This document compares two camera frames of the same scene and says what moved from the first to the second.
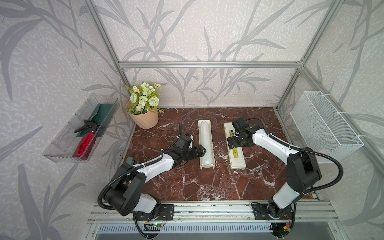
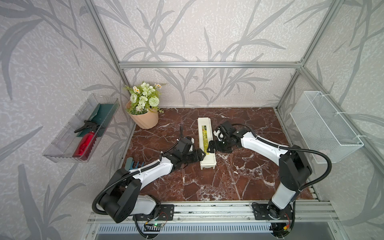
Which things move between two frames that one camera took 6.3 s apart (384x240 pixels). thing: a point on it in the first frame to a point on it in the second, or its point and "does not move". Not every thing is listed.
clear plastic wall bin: (77, 140) does not move
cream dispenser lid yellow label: (235, 156) to (205, 136)
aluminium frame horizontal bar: (210, 64) does not move
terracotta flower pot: (145, 120) does not move
